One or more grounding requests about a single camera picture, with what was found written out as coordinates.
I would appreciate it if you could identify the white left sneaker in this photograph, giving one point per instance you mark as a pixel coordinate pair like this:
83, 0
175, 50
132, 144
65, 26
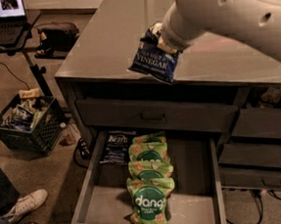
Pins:
26, 205

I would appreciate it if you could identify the front green Dang chip bag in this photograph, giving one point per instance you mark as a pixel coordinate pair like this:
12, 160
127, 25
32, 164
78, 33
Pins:
149, 199

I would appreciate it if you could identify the right upper grey drawer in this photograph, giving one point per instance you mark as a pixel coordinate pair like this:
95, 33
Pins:
259, 123

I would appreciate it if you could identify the blue kettle chip bag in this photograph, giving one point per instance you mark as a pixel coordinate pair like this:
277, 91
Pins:
116, 147
149, 59

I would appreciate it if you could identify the black laptop stand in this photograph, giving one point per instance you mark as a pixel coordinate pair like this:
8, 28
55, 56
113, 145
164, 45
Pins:
32, 17

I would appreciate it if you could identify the dark bag on floor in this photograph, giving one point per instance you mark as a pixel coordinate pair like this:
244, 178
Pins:
56, 39

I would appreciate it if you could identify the green dang chip bag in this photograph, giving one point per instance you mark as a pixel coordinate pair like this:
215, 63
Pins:
150, 169
155, 151
149, 199
159, 137

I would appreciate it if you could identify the open grey middle drawer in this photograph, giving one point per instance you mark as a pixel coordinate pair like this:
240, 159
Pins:
196, 199

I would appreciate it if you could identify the right middle grey drawer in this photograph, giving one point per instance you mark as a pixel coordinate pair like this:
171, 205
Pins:
252, 155

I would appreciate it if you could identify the grey counter cabinet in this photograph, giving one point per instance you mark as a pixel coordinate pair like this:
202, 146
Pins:
215, 70

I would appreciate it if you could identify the right lower grey drawer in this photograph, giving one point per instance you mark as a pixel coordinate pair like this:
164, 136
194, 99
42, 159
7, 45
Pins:
247, 178

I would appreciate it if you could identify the rear green Dang chip bag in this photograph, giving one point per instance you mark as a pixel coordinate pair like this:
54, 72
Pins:
159, 137

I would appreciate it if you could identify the grey top drawer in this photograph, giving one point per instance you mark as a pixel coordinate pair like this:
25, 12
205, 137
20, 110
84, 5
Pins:
155, 114

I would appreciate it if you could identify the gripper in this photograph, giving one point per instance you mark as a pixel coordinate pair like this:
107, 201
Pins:
172, 38

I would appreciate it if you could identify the snack bags in crate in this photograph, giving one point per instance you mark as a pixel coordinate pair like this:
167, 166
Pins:
27, 113

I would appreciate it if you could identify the black plastic crate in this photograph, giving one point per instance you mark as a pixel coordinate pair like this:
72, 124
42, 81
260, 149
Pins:
43, 137

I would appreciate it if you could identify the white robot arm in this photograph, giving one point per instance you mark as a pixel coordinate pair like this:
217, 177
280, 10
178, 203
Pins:
256, 23

